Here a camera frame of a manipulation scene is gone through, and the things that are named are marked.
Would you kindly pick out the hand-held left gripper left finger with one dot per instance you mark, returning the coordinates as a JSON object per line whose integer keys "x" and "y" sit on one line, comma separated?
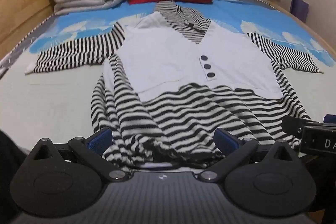
{"x": 101, "y": 139}

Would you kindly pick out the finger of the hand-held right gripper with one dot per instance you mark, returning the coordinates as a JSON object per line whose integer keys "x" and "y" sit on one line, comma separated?
{"x": 292, "y": 125}
{"x": 330, "y": 119}

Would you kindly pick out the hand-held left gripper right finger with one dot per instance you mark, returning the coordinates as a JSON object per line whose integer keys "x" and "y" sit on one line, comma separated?
{"x": 225, "y": 141}

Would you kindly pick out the black white striped shirt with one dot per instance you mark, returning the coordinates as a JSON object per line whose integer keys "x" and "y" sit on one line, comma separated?
{"x": 162, "y": 56}

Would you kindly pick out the blue patterned bed sheet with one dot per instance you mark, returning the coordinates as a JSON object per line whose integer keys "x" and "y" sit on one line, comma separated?
{"x": 52, "y": 100}

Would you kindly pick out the purple board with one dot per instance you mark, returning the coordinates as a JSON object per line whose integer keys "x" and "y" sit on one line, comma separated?
{"x": 299, "y": 9}

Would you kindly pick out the grey mattress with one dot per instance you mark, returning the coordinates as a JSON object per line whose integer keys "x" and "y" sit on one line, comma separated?
{"x": 15, "y": 56}

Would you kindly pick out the wooden headboard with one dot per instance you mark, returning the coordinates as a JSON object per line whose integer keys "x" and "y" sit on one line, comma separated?
{"x": 23, "y": 8}

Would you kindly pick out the wooden bed frame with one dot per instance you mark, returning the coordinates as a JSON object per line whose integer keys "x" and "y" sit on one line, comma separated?
{"x": 312, "y": 29}

